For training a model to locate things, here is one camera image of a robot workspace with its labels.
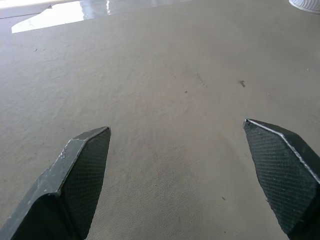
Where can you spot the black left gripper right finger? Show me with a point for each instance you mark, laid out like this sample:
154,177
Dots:
282,172

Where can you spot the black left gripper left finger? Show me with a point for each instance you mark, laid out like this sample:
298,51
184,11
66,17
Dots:
62,190

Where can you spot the white object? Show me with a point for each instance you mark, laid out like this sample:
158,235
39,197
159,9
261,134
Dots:
306,5

